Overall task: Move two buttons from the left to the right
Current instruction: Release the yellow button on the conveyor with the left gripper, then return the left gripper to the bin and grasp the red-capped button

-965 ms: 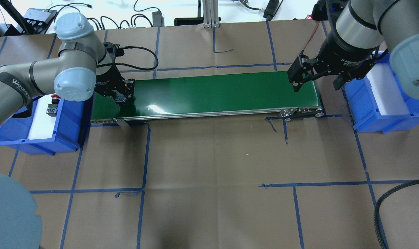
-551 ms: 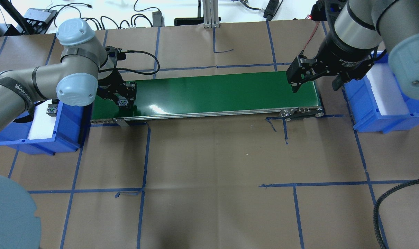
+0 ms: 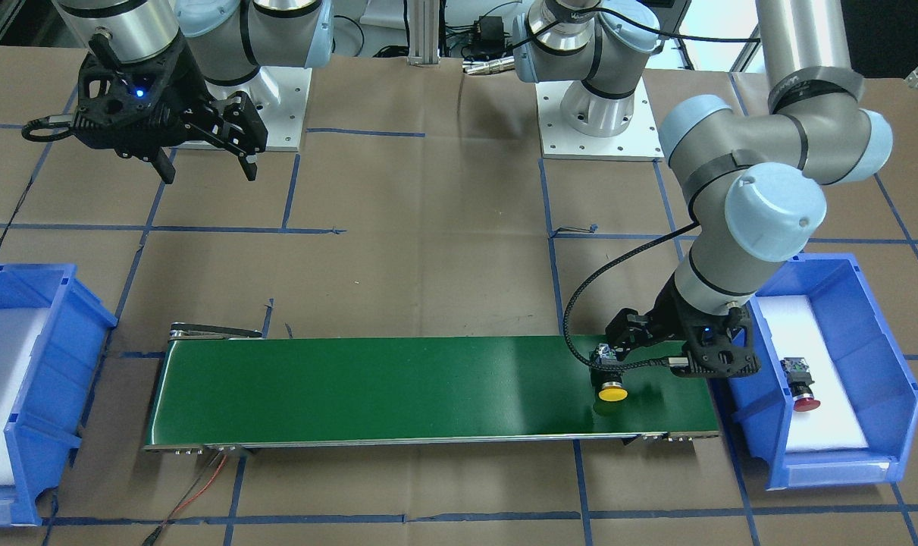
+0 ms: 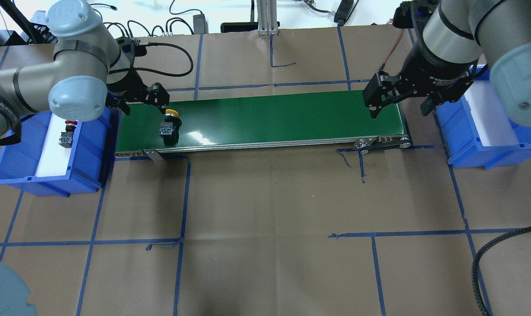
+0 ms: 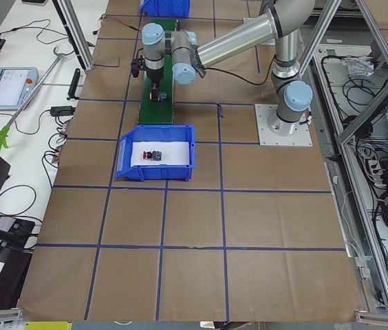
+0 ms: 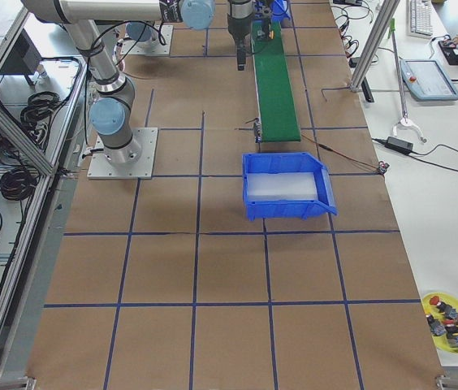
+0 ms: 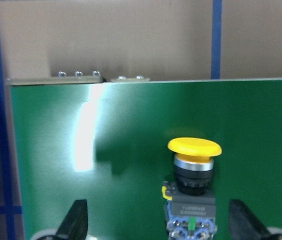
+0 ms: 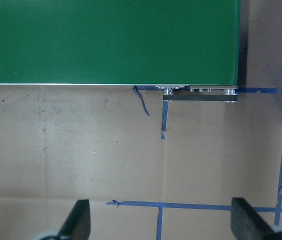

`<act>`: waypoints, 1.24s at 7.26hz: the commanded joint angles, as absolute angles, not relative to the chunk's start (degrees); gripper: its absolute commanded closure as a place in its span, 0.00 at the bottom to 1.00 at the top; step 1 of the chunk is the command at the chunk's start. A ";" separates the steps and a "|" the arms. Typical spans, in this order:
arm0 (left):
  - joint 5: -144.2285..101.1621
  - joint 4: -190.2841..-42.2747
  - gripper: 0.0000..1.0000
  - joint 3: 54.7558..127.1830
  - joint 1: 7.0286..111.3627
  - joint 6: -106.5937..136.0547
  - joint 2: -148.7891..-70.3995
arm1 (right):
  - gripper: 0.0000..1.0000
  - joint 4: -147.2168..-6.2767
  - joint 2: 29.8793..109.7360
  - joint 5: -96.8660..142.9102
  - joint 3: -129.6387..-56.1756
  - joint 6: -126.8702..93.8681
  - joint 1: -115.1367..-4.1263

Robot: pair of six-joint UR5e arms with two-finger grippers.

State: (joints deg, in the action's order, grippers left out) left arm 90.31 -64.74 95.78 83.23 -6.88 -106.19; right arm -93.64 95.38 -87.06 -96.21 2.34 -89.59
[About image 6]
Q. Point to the yellow plate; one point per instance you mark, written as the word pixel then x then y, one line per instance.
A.
pixel 441 311

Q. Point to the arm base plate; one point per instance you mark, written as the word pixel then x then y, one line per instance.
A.
pixel 157 45
pixel 134 161

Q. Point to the green conveyor belt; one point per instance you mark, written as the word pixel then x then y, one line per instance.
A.
pixel 277 121

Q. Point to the black laptop charger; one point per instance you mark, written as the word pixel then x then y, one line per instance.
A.
pixel 398 145

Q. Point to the white keyboard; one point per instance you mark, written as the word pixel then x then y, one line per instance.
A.
pixel 419 18

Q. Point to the aluminium profile post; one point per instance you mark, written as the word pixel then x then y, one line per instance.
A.
pixel 372 43

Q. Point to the blue bin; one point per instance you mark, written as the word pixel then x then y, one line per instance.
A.
pixel 280 10
pixel 286 185

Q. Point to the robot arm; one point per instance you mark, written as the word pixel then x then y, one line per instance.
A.
pixel 263 11
pixel 110 115

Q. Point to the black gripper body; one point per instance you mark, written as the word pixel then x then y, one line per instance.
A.
pixel 238 25

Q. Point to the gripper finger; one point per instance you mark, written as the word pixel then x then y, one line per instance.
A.
pixel 241 54

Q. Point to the teach pendant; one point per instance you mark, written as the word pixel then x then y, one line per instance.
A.
pixel 427 81

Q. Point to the left blue bin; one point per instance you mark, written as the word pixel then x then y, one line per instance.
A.
pixel 280 10

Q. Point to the right blue bin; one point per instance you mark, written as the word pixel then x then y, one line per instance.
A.
pixel 286 185

